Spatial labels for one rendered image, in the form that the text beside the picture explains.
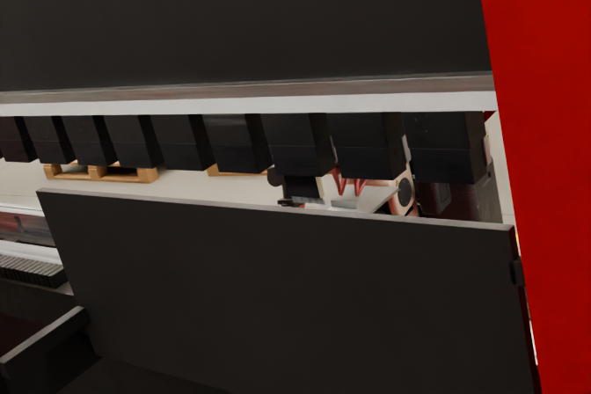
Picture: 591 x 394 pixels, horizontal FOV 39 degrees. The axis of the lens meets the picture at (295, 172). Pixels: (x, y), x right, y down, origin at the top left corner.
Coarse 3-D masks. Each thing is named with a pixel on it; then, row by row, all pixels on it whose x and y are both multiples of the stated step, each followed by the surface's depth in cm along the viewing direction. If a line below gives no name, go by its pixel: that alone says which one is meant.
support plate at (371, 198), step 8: (336, 192) 237; (344, 192) 235; (352, 192) 234; (368, 192) 231; (376, 192) 230; (384, 192) 229; (392, 192) 227; (328, 200) 233; (336, 200) 231; (344, 200) 230; (352, 200) 229; (360, 200) 227; (368, 200) 226; (376, 200) 225; (384, 200) 224; (320, 208) 228; (328, 208) 227; (360, 208) 222; (368, 208) 221; (376, 208) 221
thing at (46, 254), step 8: (0, 240) 269; (0, 248) 262; (8, 248) 260; (16, 248) 259; (24, 248) 257; (32, 248) 256; (40, 248) 254; (48, 248) 252; (16, 256) 252; (24, 256) 251; (32, 256) 249; (40, 256) 248; (48, 256) 246; (56, 256) 245; (536, 360) 147; (536, 368) 146
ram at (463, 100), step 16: (304, 96) 193; (320, 96) 190; (336, 96) 188; (352, 96) 185; (368, 96) 182; (384, 96) 180; (400, 96) 178; (416, 96) 175; (432, 96) 173; (448, 96) 171; (464, 96) 168; (480, 96) 166; (0, 112) 273; (16, 112) 267; (32, 112) 262; (48, 112) 257; (64, 112) 252; (80, 112) 247; (96, 112) 242; (112, 112) 238; (128, 112) 234; (144, 112) 230; (160, 112) 226; (176, 112) 222; (192, 112) 218; (208, 112) 214; (224, 112) 211; (240, 112) 208; (256, 112) 204; (272, 112) 201; (288, 112) 198; (304, 112) 195; (320, 112) 192; (336, 112) 190; (352, 112) 187
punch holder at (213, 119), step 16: (208, 128) 217; (224, 128) 214; (240, 128) 210; (256, 128) 211; (224, 144) 216; (240, 144) 213; (256, 144) 212; (224, 160) 219; (240, 160) 215; (256, 160) 212; (272, 160) 217
